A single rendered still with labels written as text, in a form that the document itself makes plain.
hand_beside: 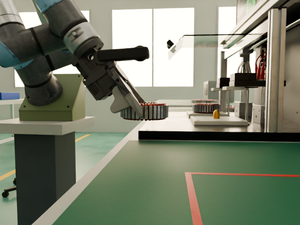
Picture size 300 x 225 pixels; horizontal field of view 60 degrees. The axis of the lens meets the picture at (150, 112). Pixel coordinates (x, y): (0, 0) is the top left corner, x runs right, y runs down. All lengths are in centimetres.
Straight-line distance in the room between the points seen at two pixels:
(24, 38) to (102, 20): 524
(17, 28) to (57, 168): 60
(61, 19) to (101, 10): 538
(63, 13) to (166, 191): 46
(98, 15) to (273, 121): 551
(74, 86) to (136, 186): 90
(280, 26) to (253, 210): 49
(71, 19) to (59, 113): 56
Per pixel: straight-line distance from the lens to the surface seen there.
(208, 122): 76
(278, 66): 67
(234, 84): 81
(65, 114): 110
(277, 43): 68
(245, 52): 117
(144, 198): 29
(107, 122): 575
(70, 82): 120
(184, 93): 555
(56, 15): 64
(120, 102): 55
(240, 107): 106
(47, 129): 102
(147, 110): 56
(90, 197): 30
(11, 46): 72
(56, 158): 112
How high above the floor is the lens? 86
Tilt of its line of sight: 4 degrees down
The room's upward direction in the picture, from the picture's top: straight up
